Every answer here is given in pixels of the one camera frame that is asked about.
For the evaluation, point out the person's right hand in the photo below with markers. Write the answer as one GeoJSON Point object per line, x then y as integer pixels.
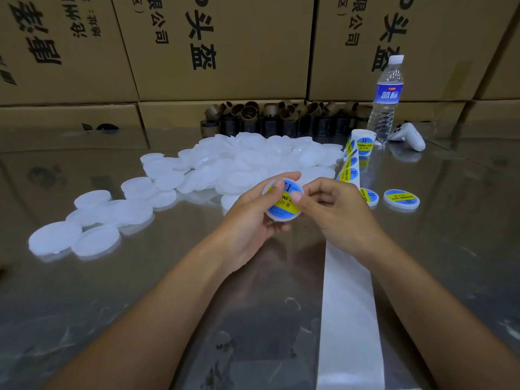
{"type": "Point", "coordinates": [345, 219]}

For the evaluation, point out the person's left hand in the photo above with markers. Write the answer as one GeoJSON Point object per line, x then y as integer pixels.
{"type": "Point", "coordinates": [240, 235]}

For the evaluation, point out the labelled lid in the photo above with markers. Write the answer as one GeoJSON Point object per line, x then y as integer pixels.
{"type": "Point", "coordinates": [371, 196]}
{"type": "Point", "coordinates": [283, 211]}
{"type": "Point", "coordinates": [402, 200]}

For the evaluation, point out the pile of white plastic lids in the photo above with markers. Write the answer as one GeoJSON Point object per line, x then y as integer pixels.
{"type": "Point", "coordinates": [227, 158]}

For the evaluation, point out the sticker roll with backing strip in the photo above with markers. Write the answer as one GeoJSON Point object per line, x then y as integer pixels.
{"type": "Point", "coordinates": [349, 337]}

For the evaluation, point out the person's left forearm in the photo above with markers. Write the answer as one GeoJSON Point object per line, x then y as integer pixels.
{"type": "Point", "coordinates": [146, 333]}

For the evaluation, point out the person's right forearm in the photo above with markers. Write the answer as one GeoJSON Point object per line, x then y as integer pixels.
{"type": "Point", "coordinates": [447, 329]}

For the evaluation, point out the white handheld controller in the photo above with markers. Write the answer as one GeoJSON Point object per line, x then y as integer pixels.
{"type": "Point", "coordinates": [409, 136]}

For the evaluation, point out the row of dark cardboard tubes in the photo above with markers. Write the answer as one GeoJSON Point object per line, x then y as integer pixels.
{"type": "Point", "coordinates": [264, 120]}

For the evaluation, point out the clear plastic water bottle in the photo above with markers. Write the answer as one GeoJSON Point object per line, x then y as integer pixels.
{"type": "Point", "coordinates": [386, 105]}

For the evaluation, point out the stack of brown cardboard boxes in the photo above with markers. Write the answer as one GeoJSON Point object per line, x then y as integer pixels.
{"type": "Point", "coordinates": [236, 52]}

